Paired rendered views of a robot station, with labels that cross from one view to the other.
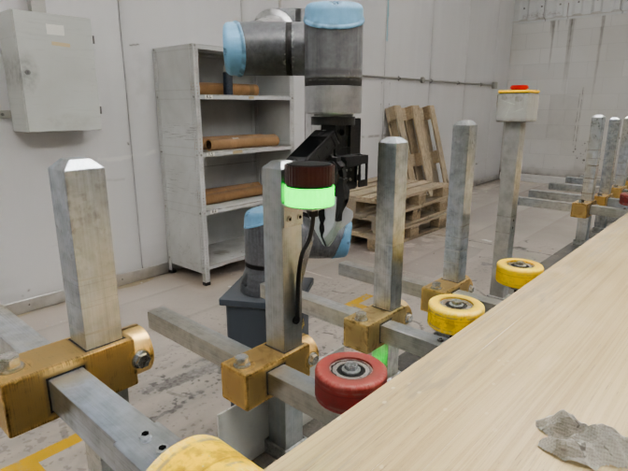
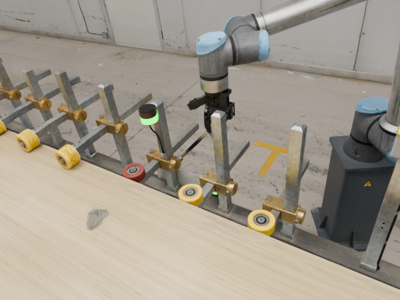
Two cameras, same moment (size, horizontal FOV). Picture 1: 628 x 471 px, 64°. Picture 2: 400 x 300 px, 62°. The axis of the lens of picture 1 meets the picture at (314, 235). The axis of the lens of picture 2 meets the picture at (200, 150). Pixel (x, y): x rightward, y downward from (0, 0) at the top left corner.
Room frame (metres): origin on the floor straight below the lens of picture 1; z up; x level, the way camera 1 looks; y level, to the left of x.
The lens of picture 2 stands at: (0.66, -0.99, 1.68)
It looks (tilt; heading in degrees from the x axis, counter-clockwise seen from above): 38 degrees down; 85
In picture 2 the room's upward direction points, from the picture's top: 7 degrees counter-clockwise
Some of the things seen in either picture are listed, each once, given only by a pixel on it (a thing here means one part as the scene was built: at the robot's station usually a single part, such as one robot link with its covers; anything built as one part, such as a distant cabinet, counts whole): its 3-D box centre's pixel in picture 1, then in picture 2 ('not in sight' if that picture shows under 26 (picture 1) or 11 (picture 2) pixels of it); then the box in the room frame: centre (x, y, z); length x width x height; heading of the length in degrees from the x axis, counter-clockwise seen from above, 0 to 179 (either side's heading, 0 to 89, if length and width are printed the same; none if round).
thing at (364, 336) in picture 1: (378, 322); (218, 183); (0.79, -0.11, 0.82); 0.13 x 0.06 x 0.05; 138
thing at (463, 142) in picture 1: (456, 239); (292, 188); (0.99, -0.29, 0.92); 0.03 x 0.03 x 0.48; 48
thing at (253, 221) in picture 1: (270, 233); (373, 118); (1.56, 0.14, 0.79); 0.17 x 0.15 x 0.18; 90
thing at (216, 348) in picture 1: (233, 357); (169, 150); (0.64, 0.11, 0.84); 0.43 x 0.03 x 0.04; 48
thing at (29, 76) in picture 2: not in sight; (46, 113); (0.07, 0.54, 0.88); 0.03 x 0.03 x 0.48; 48
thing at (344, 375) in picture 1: (349, 409); (136, 180); (0.49, -0.04, 0.85); 0.08 x 0.08 x 0.11
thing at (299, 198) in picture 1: (309, 194); (149, 117); (0.59, 0.01, 1.08); 0.06 x 0.06 x 0.02
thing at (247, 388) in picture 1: (274, 367); (163, 161); (0.60, 0.05, 0.85); 0.13 x 0.06 x 0.05; 138
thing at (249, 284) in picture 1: (268, 273); (365, 141); (1.56, 0.15, 0.65); 0.19 x 0.19 x 0.10
